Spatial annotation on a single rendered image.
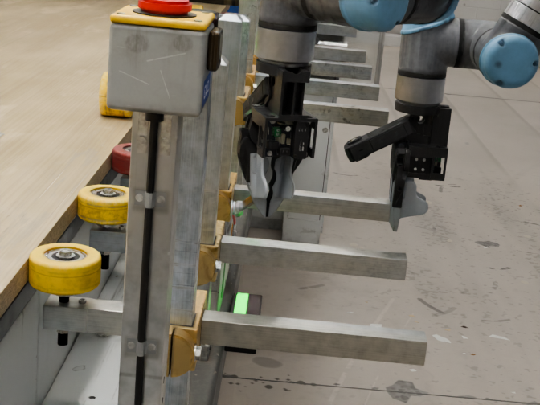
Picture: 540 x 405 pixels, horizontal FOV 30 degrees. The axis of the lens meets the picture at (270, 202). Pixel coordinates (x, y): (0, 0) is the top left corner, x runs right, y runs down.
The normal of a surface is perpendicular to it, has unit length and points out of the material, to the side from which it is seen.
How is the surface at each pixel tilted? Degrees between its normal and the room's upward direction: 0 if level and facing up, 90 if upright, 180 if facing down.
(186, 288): 90
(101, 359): 0
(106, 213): 90
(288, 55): 90
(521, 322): 0
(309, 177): 90
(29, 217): 0
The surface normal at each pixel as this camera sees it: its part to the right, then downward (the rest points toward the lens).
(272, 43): -0.43, 0.22
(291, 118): 0.30, 0.30
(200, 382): 0.09, -0.95
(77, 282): 0.53, 0.29
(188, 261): -0.04, 0.29
